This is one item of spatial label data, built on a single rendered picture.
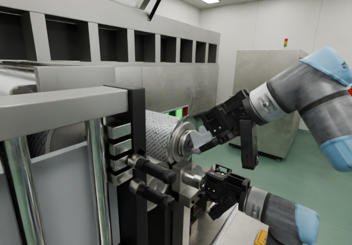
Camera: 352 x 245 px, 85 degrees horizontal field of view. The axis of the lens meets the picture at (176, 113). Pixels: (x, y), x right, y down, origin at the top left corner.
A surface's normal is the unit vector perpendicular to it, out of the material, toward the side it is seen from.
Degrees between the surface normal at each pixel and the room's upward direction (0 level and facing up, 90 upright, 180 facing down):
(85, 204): 90
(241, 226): 0
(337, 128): 76
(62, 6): 90
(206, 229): 0
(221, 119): 90
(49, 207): 90
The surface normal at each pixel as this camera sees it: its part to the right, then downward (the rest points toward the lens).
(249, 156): -0.57, 0.18
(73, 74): 0.80, 0.18
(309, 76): -0.62, -0.02
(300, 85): -0.79, 0.05
